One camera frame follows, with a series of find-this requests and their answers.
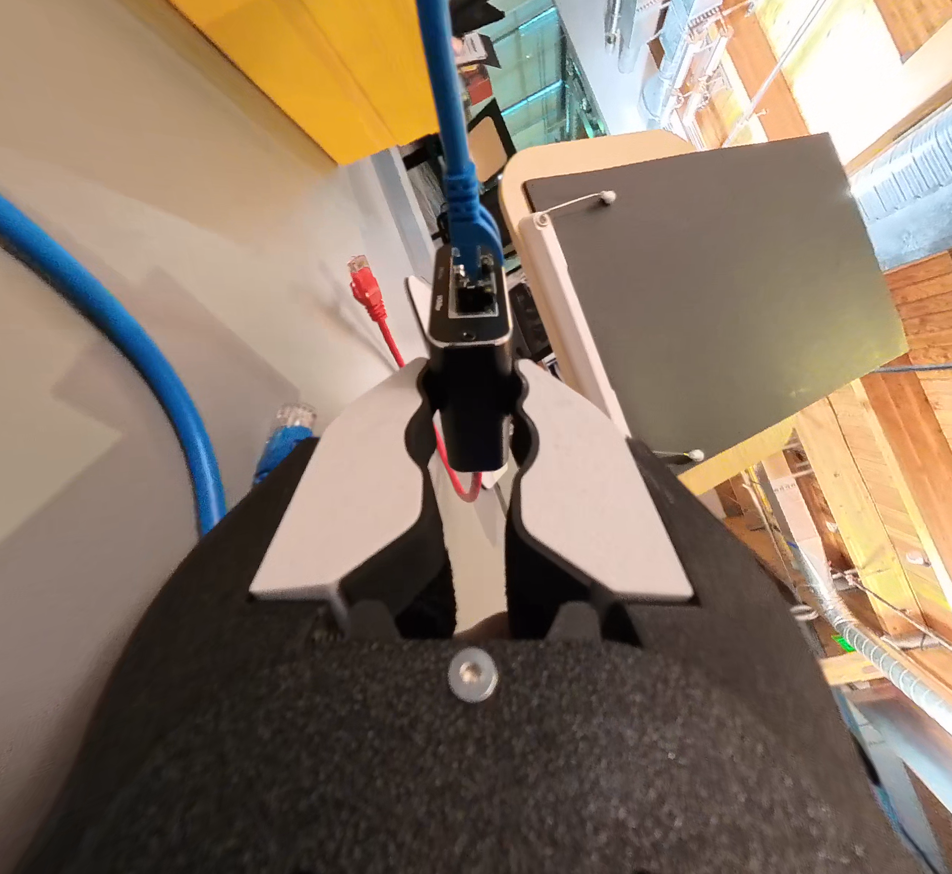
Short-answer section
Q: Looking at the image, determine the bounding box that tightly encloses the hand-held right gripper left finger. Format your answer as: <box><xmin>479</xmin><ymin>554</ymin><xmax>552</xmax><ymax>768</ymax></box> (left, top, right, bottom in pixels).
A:
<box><xmin>249</xmin><ymin>358</ymin><xmax>456</xmax><ymax>642</ymax></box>

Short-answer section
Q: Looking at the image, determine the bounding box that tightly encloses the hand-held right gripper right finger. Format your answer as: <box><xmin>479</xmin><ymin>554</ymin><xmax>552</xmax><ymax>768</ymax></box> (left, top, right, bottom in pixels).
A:
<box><xmin>506</xmin><ymin>358</ymin><xmax>698</xmax><ymax>642</ymax></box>

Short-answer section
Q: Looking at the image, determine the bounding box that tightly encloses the black ethernet port adapter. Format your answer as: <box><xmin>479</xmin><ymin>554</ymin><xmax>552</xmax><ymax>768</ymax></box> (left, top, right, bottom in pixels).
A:
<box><xmin>427</xmin><ymin>243</ymin><xmax>516</xmax><ymax>473</ymax></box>

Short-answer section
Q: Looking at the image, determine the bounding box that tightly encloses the red ethernet cable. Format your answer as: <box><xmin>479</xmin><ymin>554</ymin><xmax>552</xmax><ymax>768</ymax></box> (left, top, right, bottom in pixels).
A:
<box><xmin>348</xmin><ymin>255</ymin><xmax>486</xmax><ymax>504</ymax></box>

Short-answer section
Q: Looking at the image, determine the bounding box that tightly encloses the blue ethernet cable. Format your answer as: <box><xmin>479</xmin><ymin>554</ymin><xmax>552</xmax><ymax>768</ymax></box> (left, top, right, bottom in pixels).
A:
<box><xmin>0</xmin><ymin>0</ymin><xmax>505</xmax><ymax>536</ymax></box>

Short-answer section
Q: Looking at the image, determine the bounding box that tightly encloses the yellow plastic bin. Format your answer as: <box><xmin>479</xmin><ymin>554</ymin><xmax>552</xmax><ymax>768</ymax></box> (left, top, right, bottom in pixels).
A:
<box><xmin>89</xmin><ymin>0</ymin><xmax>440</xmax><ymax>164</ymax></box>

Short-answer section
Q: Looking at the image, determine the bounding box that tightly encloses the black board on white stand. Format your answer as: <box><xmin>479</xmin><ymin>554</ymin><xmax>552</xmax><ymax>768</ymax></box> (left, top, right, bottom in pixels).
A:
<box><xmin>405</xmin><ymin>130</ymin><xmax>910</xmax><ymax>496</ymax></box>

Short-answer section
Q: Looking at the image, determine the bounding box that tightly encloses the silver corrugated ventilation duct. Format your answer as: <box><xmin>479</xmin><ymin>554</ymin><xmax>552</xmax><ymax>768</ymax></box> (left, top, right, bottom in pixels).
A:
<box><xmin>792</xmin><ymin>539</ymin><xmax>952</xmax><ymax>726</ymax></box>
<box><xmin>848</xmin><ymin>100</ymin><xmax>952</xmax><ymax>272</ymax></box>

